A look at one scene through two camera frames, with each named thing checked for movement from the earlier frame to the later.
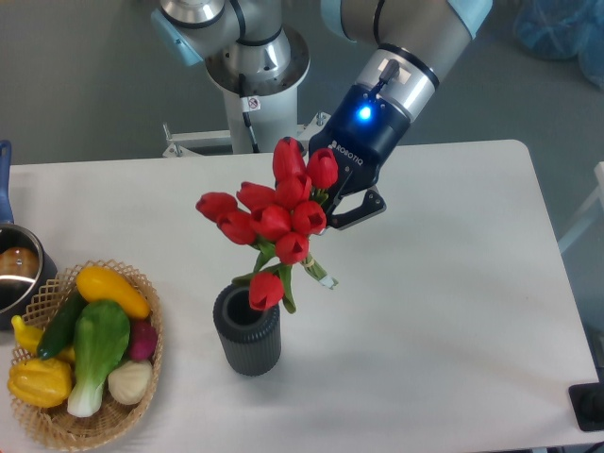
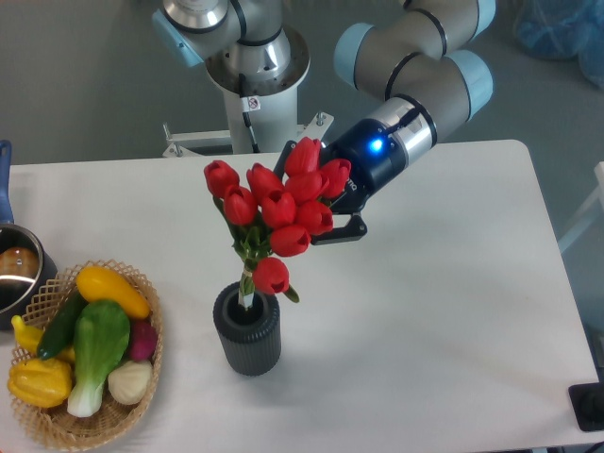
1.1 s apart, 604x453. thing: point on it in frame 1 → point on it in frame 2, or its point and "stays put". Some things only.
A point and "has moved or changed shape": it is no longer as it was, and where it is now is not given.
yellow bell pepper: (40, 382) stays put
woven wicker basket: (56, 425) stays put
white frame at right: (590, 212) stays put
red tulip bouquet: (277, 220) has moved or changed shape
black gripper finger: (304, 145) → (279, 167)
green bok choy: (101, 335) stays put
